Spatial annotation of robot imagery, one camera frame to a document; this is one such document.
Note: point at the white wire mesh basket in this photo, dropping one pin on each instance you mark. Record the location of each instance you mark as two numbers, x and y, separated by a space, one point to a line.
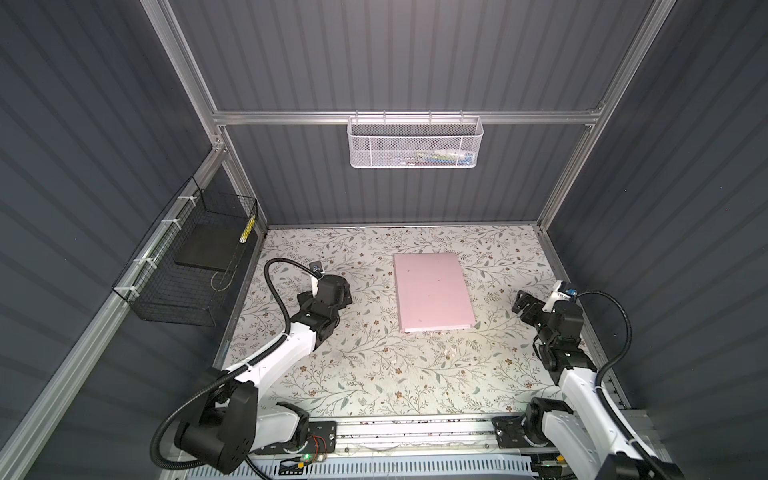
374 140

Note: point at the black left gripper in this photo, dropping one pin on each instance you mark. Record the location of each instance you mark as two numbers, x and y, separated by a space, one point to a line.
305 300

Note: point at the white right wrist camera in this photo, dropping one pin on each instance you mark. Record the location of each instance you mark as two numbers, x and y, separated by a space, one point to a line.
562 291

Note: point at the floral table mat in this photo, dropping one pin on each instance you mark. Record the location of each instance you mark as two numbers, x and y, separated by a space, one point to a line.
369 366

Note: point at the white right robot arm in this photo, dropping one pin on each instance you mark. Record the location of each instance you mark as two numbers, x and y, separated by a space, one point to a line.
585 425

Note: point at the pens in white basket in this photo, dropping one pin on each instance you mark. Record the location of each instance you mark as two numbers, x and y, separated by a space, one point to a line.
441 157

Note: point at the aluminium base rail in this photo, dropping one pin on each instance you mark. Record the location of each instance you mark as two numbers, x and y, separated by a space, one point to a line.
396 436

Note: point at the pink file folder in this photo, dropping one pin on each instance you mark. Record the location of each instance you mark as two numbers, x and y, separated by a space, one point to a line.
432 293

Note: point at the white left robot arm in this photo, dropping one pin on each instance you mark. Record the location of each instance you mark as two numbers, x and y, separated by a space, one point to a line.
223 427

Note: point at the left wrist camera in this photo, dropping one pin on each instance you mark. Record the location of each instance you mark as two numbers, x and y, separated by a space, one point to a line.
316 268

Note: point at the white ventilation grille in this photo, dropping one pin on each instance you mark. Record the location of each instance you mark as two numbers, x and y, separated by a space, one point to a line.
470 466

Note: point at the black wire mesh basket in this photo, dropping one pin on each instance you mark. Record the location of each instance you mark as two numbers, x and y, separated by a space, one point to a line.
194 265

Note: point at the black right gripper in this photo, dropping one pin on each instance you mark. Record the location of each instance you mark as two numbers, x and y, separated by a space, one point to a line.
535 309

